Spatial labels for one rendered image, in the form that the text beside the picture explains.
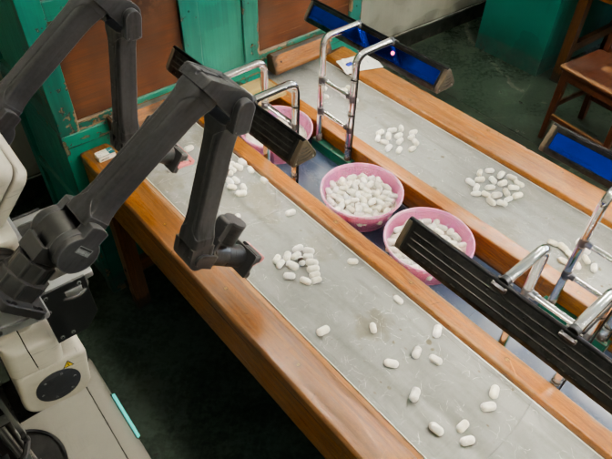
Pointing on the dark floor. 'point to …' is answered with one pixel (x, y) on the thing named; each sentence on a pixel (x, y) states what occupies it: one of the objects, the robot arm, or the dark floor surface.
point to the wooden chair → (599, 83)
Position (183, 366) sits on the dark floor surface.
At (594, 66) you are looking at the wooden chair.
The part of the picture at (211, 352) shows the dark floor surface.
